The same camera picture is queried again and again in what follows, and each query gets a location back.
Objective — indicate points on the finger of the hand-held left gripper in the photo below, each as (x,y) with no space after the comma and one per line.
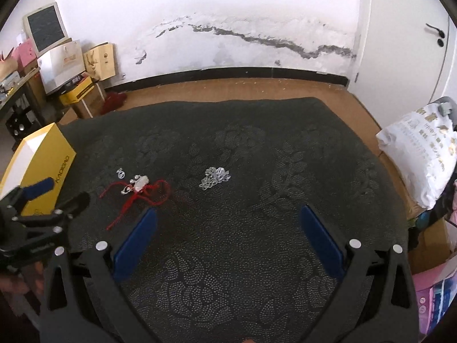
(76,202)
(39,187)

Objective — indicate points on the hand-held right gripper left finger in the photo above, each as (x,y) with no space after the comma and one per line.
(137,243)

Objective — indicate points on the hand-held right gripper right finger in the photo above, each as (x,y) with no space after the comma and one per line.
(321,243)

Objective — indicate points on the yellow cardboard box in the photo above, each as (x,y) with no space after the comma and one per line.
(53,157)

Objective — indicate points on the person's left hand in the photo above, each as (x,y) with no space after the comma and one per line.
(12,286)

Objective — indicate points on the black shelf rack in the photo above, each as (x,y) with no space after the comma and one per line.
(19,114)

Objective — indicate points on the brown cardboard box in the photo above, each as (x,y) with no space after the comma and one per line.
(92,104)

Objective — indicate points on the yellow and black box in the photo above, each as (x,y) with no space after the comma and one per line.
(76,93)

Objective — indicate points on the red cloth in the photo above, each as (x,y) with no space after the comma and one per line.
(114,103)

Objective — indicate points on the pink and purple packet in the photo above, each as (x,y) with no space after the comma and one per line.
(433,293)

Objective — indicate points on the white paper bag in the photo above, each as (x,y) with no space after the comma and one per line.
(60,64)

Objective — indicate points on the pink box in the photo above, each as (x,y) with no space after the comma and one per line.
(26,55)

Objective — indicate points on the white printed plastic bag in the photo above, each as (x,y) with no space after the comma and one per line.
(417,150)

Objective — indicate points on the dark floral blanket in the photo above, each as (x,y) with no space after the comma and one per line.
(228,143)

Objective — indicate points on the pink cloth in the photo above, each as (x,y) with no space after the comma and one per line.
(454,203)

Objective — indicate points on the beige paper bag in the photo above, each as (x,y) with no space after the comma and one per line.
(101,60)

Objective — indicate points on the old beige monitor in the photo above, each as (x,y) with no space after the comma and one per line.
(44,25)

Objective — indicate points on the small grey object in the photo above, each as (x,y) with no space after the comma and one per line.
(445,108)

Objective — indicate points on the white door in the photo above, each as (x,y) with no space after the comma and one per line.
(400,43)

